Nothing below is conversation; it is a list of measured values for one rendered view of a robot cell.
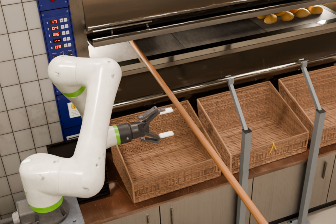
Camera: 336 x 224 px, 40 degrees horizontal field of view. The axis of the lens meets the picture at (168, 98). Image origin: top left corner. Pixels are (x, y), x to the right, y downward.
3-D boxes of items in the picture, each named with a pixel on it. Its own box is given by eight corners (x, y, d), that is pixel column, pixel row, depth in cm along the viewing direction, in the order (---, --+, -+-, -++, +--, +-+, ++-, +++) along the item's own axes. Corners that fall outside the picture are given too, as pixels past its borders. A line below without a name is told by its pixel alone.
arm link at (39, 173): (64, 216, 162) (55, 175, 152) (22, 212, 165) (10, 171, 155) (76, 190, 173) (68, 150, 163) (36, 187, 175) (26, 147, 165)
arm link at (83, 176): (95, 195, 150) (121, 52, 172) (48, 190, 153) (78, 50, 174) (105, 203, 162) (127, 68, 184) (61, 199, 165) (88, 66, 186)
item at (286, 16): (226, -3, 361) (226, -10, 358) (279, -12, 375) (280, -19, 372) (267, 26, 313) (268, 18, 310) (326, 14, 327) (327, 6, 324)
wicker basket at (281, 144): (195, 132, 314) (195, 98, 300) (266, 112, 331) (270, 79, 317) (229, 177, 276) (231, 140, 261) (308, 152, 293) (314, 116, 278)
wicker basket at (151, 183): (108, 155, 297) (104, 120, 282) (188, 133, 314) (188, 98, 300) (133, 205, 259) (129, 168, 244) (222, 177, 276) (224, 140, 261)
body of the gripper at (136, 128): (127, 120, 217) (145, 115, 219) (128, 134, 221) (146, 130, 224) (131, 128, 211) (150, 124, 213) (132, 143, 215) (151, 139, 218)
